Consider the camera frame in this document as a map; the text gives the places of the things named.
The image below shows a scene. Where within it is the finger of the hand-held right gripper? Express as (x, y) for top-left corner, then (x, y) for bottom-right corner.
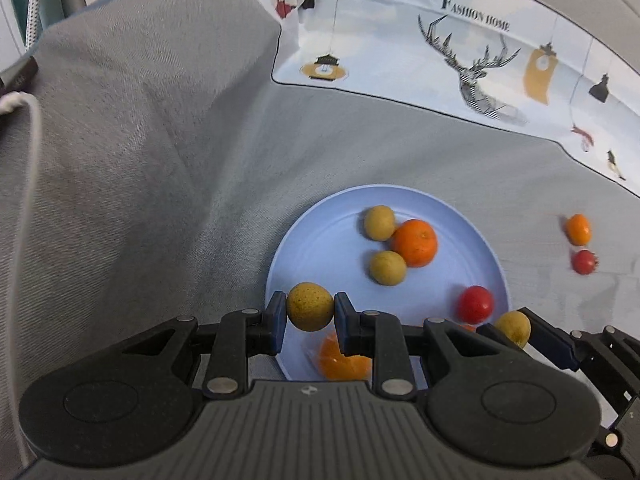
(476, 324), (526, 354)
(520, 307), (640, 402)

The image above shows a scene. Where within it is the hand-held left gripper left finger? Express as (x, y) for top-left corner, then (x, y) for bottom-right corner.
(121, 291), (289, 401)

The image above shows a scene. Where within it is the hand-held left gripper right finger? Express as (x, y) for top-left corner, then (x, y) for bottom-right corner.
(333, 291), (502, 402)

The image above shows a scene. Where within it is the yellow round fruit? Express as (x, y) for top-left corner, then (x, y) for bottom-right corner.
(369, 250), (408, 287)
(363, 205), (397, 241)
(286, 282), (335, 332)
(494, 310), (532, 349)

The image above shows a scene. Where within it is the large red tomato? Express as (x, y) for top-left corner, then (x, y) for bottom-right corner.
(456, 285), (495, 325)

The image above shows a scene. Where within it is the light blue plate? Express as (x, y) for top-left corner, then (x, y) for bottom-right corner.
(265, 185), (512, 383)

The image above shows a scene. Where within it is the small red tomato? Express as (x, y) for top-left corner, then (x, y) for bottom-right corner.
(571, 249), (598, 275)

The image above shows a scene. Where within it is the large orange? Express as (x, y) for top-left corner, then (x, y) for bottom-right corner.
(390, 219), (439, 268)

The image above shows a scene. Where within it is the small orange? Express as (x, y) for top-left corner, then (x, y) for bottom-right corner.
(565, 213), (593, 246)

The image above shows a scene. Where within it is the orange with loose peel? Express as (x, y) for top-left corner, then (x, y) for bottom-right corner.
(318, 331), (374, 382)

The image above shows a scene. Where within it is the printed deer blanket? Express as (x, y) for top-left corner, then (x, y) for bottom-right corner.
(215, 0), (640, 196)

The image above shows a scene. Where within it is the white cable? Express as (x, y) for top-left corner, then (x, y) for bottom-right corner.
(0, 92), (44, 463)

